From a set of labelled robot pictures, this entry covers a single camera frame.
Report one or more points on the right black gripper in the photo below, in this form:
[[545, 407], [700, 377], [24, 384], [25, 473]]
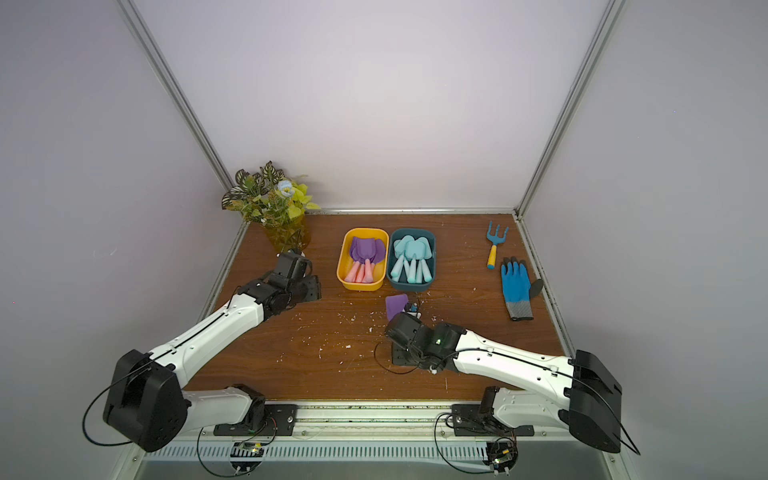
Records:
[[402, 327]]

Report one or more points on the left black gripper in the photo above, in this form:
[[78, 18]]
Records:
[[307, 288]]

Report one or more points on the yellow plastic storage box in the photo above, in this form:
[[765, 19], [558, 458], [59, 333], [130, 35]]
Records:
[[345, 262]]

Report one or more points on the dark teal storage box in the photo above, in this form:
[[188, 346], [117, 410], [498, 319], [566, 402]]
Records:
[[402, 284]]

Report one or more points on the teal shovel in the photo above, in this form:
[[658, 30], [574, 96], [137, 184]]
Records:
[[410, 252], [397, 245], [400, 259], [423, 273]]

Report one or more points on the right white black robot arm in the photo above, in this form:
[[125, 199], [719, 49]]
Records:
[[579, 392]]

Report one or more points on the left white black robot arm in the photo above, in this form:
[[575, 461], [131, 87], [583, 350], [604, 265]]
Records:
[[147, 401]]

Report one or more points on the potted green plant vase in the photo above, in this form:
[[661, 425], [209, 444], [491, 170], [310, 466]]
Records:
[[274, 201]]

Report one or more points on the blue grey garden glove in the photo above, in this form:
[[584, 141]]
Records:
[[518, 289]]

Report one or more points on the blue yellow garden rake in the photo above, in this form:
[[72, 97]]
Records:
[[496, 237]]

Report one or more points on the right circuit board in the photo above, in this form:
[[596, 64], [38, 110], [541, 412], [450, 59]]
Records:
[[502, 455]]

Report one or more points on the circuit board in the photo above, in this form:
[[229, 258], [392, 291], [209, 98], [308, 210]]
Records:
[[502, 455], [246, 456]]

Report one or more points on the left circuit board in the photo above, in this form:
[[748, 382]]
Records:
[[246, 456]]

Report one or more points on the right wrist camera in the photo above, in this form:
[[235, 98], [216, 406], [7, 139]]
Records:
[[412, 309]]

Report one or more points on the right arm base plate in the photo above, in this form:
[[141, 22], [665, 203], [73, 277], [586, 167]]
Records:
[[473, 420]]

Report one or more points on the aluminium front rail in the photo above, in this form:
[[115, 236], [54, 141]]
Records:
[[372, 420]]

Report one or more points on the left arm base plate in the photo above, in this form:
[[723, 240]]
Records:
[[279, 420]]

